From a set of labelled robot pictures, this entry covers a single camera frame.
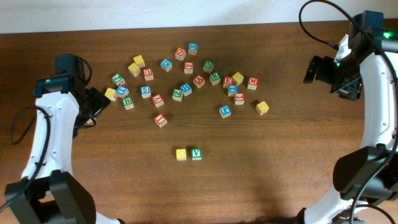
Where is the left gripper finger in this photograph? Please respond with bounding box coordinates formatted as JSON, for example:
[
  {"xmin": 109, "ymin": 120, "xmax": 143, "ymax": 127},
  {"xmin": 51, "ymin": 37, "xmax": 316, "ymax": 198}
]
[
  {"xmin": 86, "ymin": 87, "xmax": 108, "ymax": 118},
  {"xmin": 93, "ymin": 88, "xmax": 111, "ymax": 109}
]

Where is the green R block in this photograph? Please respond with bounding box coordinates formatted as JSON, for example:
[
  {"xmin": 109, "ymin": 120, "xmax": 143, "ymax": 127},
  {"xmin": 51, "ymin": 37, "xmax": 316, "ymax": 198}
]
[{"xmin": 210, "ymin": 72, "xmax": 221, "ymax": 85}]

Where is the yellow C block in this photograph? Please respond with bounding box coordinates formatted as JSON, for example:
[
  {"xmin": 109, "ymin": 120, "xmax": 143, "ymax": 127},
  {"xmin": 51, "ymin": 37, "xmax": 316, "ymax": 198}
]
[{"xmin": 176, "ymin": 149, "xmax": 187, "ymax": 161}]

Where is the green V block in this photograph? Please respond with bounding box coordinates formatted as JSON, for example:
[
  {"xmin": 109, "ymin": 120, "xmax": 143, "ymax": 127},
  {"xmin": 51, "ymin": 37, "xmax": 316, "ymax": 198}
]
[{"xmin": 191, "ymin": 148, "xmax": 202, "ymax": 160}]

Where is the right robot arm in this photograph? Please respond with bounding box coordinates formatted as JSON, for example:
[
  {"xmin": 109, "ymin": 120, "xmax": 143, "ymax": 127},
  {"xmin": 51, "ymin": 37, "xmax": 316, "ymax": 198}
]
[{"xmin": 295, "ymin": 11, "xmax": 397, "ymax": 223}]

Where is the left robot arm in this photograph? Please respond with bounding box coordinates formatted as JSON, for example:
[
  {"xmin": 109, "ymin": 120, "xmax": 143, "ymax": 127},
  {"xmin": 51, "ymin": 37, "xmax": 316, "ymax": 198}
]
[{"xmin": 1, "ymin": 54, "xmax": 122, "ymax": 224}]

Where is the yellow block left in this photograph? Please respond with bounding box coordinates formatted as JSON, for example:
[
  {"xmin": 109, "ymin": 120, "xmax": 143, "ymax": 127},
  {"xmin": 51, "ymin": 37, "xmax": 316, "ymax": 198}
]
[{"xmin": 104, "ymin": 88, "xmax": 118, "ymax": 101}]

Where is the green B block left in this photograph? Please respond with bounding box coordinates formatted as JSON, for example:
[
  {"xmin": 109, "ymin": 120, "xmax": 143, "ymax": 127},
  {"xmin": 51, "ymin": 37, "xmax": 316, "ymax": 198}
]
[{"xmin": 86, "ymin": 119, "xmax": 95, "ymax": 125}]

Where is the green b block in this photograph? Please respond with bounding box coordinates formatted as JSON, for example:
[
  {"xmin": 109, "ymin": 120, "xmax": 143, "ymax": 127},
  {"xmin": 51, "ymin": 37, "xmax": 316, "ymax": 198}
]
[
  {"xmin": 122, "ymin": 96, "xmax": 134, "ymax": 110},
  {"xmin": 86, "ymin": 119, "xmax": 95, "ymax": 125}
]

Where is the blue L block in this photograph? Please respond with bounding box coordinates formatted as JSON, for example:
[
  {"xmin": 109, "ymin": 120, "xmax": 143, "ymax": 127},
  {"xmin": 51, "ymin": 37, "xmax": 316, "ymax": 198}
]
[{"xmin": 116, "ymin": 86, "xmax": 129, "ymax": 98}]

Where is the green B block centre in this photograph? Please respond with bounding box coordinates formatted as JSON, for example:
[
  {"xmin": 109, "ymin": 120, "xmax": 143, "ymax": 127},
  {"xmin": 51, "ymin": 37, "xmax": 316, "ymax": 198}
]
[{"xmin": 122, "ymin": 96, "xmax": 134, "ymax": 110}]

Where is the green J block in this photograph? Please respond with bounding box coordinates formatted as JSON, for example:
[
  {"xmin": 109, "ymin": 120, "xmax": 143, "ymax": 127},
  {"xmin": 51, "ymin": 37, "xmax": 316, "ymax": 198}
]
[{"xmin": 111, "ymin": 73, "xmax": 125, "ymax": 86}]

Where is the blue 5 block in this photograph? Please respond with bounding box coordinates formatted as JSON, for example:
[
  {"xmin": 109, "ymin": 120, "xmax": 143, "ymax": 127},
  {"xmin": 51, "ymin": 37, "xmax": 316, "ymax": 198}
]
[{"xmin": 140, "ymin": 86, "xmax": 151, "ymax": 98}]

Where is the yellow block lower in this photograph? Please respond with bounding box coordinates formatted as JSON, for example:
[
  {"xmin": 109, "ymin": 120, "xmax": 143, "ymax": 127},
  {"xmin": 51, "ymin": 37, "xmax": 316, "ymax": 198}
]
[{"xmin": 127, "ymin": 63, "xmax": 141, "ymax": 77}]

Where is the red U block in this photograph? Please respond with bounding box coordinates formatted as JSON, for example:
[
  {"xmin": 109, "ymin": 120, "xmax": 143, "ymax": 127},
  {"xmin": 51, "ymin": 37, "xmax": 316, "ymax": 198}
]
[{"xmin": 142, "ymin": 68, "xmax": 154, "ymax": 81}]

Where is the red M block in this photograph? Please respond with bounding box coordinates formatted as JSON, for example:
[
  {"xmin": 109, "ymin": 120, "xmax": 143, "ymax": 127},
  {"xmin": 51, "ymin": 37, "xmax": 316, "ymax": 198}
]
[{"xmin": 248, "ymin": 77, "xmax": 259, "ymax": 90}]

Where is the yellow S block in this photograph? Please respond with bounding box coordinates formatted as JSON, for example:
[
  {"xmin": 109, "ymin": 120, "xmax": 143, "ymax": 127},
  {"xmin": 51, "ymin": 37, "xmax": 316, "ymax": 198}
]
[{"xmin": 256, "ymin": 101, "xmax": 269, "ymax": 115}]

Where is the yellow block upper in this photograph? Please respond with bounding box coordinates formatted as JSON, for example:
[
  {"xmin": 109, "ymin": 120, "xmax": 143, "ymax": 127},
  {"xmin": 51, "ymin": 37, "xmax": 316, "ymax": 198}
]
[{"xmin": 133, "ymin": 55, "xmax": 146, "ymax": 68}]

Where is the red K block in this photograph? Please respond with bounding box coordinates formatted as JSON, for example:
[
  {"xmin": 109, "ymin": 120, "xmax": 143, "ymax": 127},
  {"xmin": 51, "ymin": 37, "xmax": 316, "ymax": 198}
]
[{"xmin": 152, "ymin": 94, "xmax": 164, "ymax": 108}]

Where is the red I block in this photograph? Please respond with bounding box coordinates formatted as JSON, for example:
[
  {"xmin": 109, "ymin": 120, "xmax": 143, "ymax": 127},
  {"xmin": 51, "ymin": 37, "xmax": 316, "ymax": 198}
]
[{"xmin": 154, "ymin": 113, "xmax": 168, "ymax": 128}]

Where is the yellow block near E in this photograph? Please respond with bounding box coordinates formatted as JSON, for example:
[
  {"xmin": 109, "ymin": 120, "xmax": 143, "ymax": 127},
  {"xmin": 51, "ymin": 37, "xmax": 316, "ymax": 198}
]
[{"xmin": 232, "ymin": 72, "xmax": 244, "ymax": 85}]

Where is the red 3 block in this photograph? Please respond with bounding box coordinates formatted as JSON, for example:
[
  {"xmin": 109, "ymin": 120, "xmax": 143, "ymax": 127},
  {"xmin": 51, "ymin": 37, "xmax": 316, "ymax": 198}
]
[{"xmin": 234, "ymin": 93, "xmax": 245, "ymax": 105}]

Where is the blue D block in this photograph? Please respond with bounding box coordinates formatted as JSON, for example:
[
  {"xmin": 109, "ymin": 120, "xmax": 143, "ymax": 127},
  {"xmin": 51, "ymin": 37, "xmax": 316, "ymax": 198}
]
[{"xmin": 160, "ymin": 58, "xmax": 173, "ymax": 72}]

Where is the blue T block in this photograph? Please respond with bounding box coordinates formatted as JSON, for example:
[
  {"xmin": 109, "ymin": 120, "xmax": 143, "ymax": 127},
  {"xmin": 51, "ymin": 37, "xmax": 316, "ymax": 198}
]
[{"xmin": 227, "ymin": 85, "xmax": 238, "ymax": 97}]

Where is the green Z block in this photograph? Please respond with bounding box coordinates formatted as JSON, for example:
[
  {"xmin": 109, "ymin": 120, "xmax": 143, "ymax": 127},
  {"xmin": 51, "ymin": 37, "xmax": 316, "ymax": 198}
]
[{"xmin": 172, "ymin": 89, "xmax": 183, "ymax": 101}]

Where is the red E block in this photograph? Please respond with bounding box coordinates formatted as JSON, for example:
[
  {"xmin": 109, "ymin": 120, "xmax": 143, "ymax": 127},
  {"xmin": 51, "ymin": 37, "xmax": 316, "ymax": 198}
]
[{"xmin": 223, "ymin": 76, "xmax": 233, "ymax": 88}]

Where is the blue H block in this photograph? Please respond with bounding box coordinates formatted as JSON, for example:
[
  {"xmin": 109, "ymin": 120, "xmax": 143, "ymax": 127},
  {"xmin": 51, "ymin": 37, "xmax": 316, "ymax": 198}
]
[{"xmin": 180, "ymin": 83, "xmax": 192, "ymax": 97}]

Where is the blue P block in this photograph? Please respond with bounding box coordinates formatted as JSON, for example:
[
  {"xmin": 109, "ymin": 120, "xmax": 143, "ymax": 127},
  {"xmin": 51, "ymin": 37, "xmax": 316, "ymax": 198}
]
[{"xmin": 219, "ymin": 105, "xmax": 232, "ymax": 118}]

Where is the red Q block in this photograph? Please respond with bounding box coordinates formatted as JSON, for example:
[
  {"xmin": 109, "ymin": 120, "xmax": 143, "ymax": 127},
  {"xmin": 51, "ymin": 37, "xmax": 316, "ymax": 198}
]
[{"xmin": 175, "ymin": 47, "xmax": 187, "ymax": 61}]

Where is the red Y block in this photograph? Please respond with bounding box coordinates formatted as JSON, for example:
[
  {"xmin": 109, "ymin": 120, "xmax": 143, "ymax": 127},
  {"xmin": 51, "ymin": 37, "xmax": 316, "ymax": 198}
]
[{"xmin": 183, "ymin": 62, "xmax": 194, "ymax": 74}]

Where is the green N block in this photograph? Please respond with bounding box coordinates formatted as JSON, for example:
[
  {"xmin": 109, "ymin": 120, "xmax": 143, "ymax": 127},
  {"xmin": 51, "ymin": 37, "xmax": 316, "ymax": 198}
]
[{"xmin": 203, "ymin": 60, "xmax": 215, "ymax": 73}]

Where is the red A block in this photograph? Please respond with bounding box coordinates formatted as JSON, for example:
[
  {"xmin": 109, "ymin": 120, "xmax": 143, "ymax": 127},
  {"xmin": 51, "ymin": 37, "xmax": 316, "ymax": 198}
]
[{"xmin": 193, "ymin": 75, "xmax": 205, "ymax": 88}]

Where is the blue X block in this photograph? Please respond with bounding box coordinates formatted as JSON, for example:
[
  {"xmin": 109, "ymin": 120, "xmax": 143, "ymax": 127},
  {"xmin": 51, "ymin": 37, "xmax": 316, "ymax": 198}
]
[{"xmin": 188, "ymin": 42, "xmax": 198, "ymax": 55}]

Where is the left black cable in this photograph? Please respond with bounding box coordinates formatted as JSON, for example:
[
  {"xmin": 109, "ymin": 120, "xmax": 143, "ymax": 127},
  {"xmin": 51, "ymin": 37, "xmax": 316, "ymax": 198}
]
[{"xmin": 0, "ymin": 57, "xmax": 97, "ymax": 212}]

